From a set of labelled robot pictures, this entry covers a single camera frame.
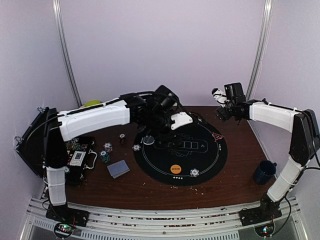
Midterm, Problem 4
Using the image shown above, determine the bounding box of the round black poker mat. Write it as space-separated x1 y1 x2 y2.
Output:
133 116 228 186

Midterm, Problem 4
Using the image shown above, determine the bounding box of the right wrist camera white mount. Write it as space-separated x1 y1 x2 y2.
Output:
211 88 228 105

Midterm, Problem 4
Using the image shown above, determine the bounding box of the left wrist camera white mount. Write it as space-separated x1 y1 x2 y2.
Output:
170 111 193 131

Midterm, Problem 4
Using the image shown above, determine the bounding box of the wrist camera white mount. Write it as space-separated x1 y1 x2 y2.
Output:
211 88 228 105
170 111 193 131

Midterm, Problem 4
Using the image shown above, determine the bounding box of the left aluminium frame post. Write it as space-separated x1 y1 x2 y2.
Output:
52 0 82 107

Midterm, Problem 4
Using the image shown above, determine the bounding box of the blue backed card deck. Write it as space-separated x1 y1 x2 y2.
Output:
107 159 130 179

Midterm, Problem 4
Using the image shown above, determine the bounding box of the green blue 50 chip stack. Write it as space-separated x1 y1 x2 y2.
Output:
99 150 111 163

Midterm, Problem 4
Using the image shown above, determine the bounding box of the black poker set case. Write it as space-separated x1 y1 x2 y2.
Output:
15 107 95 187

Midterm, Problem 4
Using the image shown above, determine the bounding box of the boxed card deck white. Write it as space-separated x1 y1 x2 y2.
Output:
69 150 86 167

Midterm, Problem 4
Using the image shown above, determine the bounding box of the green chip row in case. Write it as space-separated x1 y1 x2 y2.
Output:
65 138 81 150

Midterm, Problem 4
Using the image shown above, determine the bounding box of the black orange 100 chip stack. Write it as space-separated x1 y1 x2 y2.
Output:
118 133 127 145

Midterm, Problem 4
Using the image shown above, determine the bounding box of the aluminium front rail frame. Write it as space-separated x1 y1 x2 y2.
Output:
26 196 301 240

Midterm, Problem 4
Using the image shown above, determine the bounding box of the dark blue mug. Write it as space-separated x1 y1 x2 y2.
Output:
253 160 277 185

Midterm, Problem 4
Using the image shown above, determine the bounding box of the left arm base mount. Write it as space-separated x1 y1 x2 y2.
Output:
45 202 90 227

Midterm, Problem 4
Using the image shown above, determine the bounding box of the blue white chip bottom mat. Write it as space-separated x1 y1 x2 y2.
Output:
190 168 200 178

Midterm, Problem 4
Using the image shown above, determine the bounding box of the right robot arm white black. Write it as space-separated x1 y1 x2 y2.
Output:
217 98 320 221

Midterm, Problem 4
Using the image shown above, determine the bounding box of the clear dealer button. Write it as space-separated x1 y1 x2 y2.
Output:
142 135 155 146

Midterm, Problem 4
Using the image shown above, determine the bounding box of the right aluminium frame post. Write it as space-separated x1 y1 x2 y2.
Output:
246 0 274 100

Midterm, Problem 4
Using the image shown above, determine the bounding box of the aluminium frame post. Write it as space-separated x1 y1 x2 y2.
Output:
246 0 274 100
52 0 82 107

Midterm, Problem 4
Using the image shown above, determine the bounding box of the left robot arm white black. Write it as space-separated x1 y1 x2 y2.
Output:
44 85 180 222

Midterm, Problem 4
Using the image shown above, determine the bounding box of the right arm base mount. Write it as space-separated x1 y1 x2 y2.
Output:
238 196 282 227

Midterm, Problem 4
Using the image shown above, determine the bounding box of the green plastic bowl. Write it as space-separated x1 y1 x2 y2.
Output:
83 100 101 108

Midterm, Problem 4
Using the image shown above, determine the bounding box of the orange big blind button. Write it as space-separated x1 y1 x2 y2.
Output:
170 164 182 175

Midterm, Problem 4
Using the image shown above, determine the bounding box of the blue white 10 chip stack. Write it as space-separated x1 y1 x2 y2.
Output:
103 142 113 153

